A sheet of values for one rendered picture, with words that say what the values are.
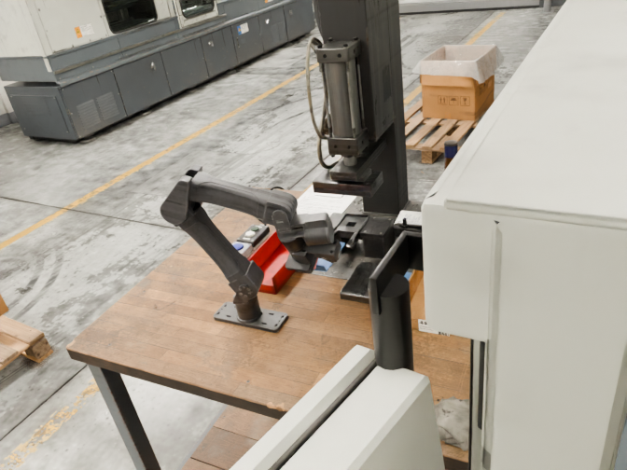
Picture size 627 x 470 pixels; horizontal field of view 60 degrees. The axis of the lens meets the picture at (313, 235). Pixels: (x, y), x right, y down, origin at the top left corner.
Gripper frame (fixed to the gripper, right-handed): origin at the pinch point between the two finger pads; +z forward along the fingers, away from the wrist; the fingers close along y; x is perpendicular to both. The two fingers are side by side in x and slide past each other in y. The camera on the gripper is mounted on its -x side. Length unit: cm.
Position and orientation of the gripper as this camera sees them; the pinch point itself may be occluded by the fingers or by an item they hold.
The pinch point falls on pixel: (313, 266)
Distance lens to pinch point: 143.4
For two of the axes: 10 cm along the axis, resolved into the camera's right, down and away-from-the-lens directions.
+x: -9.2, -1.2, 3.8
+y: 2.8, -8.8, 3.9
